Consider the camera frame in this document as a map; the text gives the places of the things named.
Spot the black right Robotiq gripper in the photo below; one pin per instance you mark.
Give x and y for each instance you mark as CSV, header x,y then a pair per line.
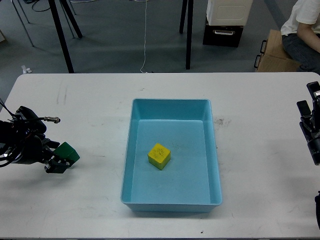
x,y
310,121

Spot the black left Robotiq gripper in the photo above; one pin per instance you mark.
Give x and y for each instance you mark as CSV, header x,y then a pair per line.
x,y
31,149

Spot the green block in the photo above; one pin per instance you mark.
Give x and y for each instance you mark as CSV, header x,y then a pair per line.
x,y
67,153

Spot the yellow block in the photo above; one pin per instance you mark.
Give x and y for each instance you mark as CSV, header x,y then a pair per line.
x,y
159,156

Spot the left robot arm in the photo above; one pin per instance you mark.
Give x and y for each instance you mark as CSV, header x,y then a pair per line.
x,y
23,124

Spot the white appliance box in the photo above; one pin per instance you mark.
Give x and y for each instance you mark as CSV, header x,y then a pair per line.
x,y
228,12

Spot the light blue plastic box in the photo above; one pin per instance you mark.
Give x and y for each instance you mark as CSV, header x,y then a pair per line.
x,y
190,182

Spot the seated person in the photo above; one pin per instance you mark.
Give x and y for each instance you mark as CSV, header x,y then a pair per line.
x,y
301,35

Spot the white tape on floor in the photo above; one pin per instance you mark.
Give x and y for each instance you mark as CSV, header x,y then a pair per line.
x,y
26,70

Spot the grey chair legs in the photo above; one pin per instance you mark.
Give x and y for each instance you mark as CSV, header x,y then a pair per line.
x,y
68,20

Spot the black tripod legs left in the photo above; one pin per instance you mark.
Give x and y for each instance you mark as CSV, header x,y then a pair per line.
x,y
60,33

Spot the black tripod legs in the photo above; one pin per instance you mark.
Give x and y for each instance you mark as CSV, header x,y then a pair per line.
x,y
186,15
60,33

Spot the black tripod legs right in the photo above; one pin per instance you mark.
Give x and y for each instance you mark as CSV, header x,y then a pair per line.
x,y
186,15

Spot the cardboard box with handles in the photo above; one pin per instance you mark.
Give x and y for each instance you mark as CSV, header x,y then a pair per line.
x,y
273,57

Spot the black case with handle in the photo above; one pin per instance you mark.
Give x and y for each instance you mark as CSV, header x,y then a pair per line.
x,y
224,36

